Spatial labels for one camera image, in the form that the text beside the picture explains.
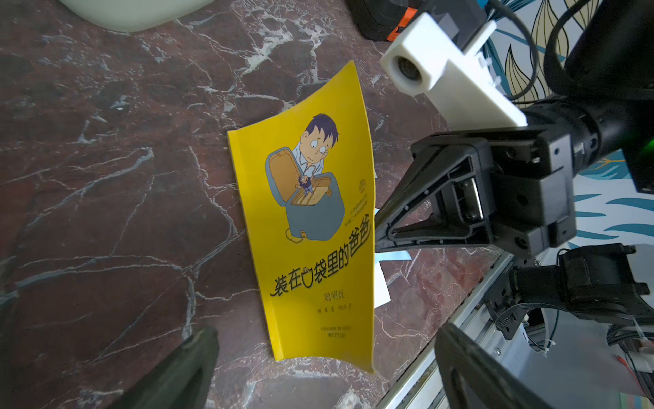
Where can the blue sticky tab lower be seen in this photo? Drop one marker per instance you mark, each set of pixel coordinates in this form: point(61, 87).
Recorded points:
point(381, 293)

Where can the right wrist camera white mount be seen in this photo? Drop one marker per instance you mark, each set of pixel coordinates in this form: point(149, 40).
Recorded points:
point(424, 61)

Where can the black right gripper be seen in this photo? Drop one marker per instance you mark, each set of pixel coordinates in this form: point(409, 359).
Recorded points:
point(440, 201)

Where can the yellow children's book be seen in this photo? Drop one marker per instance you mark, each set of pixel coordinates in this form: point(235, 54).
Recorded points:
point(307, 186)

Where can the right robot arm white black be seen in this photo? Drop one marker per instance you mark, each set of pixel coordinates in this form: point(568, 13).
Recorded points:
point(603, 93)

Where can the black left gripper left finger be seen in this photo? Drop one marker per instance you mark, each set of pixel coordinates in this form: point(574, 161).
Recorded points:
point(181, 380)

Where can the white bin green bag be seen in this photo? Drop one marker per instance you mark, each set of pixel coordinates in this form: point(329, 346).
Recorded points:
point(132, 15)

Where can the black plastic tool case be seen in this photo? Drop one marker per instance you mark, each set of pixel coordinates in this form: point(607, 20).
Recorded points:
point(382, 20)

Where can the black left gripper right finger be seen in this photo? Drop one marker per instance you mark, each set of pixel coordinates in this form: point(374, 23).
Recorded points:
point(473, 379)

